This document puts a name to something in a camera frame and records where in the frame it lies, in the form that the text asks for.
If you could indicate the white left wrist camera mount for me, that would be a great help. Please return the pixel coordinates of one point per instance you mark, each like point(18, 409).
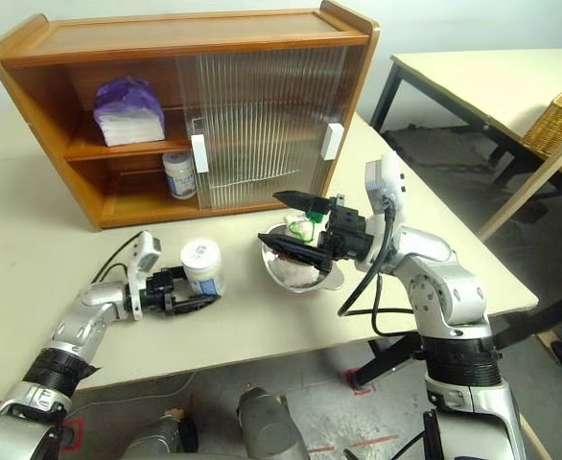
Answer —
point(147, 251)

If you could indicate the brown wooden cabinet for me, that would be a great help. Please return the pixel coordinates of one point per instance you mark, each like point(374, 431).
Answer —
point(190, 33)

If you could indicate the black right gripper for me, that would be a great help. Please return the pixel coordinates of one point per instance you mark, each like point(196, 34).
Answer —
point(350, 235)

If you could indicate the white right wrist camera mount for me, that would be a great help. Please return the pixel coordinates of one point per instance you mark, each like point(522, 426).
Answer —
point(389, 177)

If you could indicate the black table leg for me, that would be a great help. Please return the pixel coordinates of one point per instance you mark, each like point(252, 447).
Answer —
point(386, 359)
point(540, 326)

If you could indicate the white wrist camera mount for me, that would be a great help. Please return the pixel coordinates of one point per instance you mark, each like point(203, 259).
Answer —
point(147, 251)
point(389, 177)

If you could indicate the grey rounded leg shell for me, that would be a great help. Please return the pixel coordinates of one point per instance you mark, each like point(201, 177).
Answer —
point(151, 441)
point(271, 426)

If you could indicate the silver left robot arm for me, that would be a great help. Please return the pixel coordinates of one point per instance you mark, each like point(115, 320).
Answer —
point(84, 311)

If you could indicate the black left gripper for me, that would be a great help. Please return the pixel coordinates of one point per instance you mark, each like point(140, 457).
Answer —
point(157, 292)

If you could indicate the woven wicker basket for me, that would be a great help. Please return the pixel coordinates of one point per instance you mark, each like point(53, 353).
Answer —
point(559, 124)

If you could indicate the light wooden pole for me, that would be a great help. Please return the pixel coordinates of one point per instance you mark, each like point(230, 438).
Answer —
point(530, 189)
point(534, 440)

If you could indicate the white plastic jar blue label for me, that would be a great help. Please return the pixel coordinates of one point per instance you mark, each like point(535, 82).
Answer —
point(202, 268)
point(180, 179)

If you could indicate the beige side table black legs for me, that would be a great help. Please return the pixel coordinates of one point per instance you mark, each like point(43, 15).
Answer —
point(477, 81)

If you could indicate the ribbed glass sliding door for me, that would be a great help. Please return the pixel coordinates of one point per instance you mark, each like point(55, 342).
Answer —
point(336, 86)
point(187, 96)

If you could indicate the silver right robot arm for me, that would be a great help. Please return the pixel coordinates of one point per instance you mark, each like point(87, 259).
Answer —
point(434, 287)

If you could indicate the round metal bowl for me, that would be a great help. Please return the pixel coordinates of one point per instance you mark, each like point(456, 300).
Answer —
point(331, 283)

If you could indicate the purple tissue pack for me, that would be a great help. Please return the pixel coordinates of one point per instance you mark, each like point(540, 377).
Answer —
point(127, 120)

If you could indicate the white plush dog striped sweater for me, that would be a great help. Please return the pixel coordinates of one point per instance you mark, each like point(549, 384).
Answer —
point(295, 277)

